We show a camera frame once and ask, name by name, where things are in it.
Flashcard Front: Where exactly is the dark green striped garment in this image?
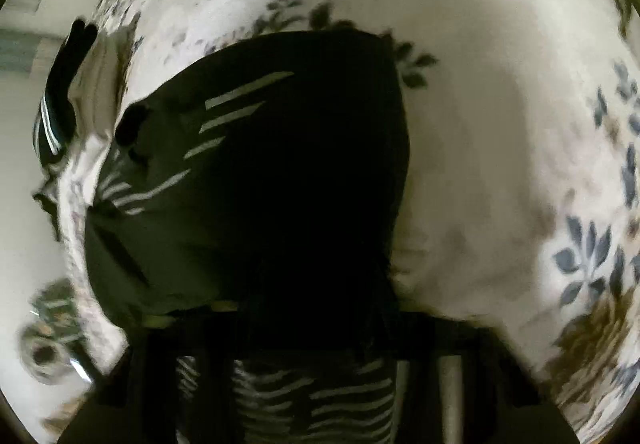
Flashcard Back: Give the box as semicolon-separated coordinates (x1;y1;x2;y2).
82;30;413;444

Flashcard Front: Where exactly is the floral bed blanket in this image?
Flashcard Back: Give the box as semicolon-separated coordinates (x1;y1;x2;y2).
30;0;640;444

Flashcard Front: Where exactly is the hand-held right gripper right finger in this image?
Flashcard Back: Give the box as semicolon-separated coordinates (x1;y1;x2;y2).
395;313;568;444

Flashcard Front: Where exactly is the dark striped cloth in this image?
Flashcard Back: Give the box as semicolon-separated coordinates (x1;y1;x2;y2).
32;18;99;157

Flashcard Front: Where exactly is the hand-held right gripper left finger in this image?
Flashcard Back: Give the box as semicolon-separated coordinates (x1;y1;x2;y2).
122;319;233;444

